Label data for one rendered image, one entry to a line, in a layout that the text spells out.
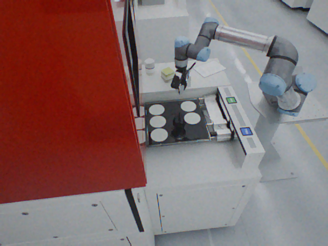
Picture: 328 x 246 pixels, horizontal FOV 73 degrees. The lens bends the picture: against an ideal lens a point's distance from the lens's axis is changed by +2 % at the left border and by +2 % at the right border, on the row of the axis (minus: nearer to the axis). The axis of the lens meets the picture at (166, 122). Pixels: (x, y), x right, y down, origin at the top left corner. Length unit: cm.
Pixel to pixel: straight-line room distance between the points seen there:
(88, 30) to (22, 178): 48
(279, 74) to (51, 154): 92
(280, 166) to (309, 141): 51
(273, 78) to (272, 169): 140
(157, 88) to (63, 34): 115
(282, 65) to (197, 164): 64
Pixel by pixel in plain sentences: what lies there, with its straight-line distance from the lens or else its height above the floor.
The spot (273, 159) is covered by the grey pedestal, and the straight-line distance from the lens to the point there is 242.
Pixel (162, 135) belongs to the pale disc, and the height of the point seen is 90.
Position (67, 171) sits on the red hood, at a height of 136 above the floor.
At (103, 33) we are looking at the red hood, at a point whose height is 173.
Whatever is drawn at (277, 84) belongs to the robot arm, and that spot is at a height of 128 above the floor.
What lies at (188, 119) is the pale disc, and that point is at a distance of 136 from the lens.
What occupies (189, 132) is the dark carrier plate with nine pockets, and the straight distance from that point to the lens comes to 129.
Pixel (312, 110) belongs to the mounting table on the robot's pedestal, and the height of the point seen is 82.
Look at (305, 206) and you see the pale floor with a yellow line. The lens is 230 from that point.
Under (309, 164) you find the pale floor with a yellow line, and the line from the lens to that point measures 257.
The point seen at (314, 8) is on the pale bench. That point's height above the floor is 29.
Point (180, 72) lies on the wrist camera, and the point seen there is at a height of 116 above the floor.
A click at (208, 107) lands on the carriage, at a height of 88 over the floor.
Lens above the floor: 187
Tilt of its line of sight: 47 degrees down
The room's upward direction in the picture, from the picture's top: 3 degrees counter-clockwise
